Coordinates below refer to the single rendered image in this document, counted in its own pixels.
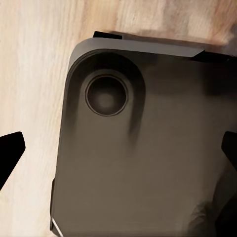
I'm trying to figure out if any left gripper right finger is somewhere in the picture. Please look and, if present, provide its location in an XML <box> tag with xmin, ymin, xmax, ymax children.
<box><xmin>221</xmin><ymin>131</ymin><xmax>237</xmax><ymax>171</ymax></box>

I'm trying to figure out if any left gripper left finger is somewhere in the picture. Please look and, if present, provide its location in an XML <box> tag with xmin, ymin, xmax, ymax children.
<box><xmin>0</xmin><ymin>131</ymin><xmax>26</xmax><ymax>191</ymax></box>

